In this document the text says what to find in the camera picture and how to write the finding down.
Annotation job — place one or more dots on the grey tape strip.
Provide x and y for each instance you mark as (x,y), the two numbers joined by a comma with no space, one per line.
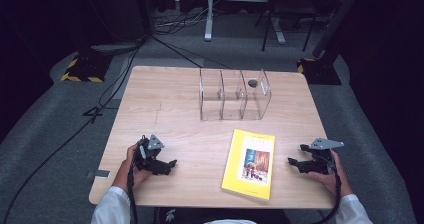
(100,174)

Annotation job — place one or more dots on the person's right hand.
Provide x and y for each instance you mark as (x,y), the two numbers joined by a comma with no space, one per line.
(338,177)

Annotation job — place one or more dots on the clear acrylic book rack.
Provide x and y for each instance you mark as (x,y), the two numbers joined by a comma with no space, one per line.
(211,110)

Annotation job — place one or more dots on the person's dark clothing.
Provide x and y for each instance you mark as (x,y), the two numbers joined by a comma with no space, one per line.
(216,215)

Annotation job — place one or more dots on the person's left hand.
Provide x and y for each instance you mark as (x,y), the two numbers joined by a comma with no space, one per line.
(130,164)

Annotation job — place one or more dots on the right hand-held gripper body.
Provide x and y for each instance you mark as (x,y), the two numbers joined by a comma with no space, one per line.
(321,162)

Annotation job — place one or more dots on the black chair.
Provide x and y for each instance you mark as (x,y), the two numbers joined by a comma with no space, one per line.
(286,4)

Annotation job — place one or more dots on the black yellow striped stand base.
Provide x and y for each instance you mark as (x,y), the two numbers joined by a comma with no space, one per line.
(85,69)
(320,72)

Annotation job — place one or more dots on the white desk frame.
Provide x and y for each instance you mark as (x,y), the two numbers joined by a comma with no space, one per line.
(209,17)

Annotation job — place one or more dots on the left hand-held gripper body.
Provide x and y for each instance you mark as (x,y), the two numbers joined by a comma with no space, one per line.
(146,159)

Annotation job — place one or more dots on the dark slanted stand post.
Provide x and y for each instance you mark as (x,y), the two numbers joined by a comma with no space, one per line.
(336,20)

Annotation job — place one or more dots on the yellow book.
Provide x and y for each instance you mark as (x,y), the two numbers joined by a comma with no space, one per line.
(233,164)

